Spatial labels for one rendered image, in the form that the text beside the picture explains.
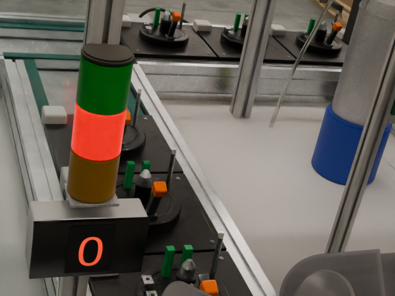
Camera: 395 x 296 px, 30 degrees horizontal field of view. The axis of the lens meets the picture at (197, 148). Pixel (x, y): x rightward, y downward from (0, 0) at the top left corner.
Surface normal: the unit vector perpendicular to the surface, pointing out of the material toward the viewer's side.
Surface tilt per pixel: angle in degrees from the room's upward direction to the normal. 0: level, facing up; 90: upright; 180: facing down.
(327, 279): 48
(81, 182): 90
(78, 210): 0
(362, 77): 90
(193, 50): 0
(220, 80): 90
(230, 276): 0
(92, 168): 90
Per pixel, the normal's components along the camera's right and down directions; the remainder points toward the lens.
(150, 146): 0.17, -0.87
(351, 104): -0.65, 0.26
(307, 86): 0.31, 0.49
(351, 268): -0.25, -0.33
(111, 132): 0.57, 0.47
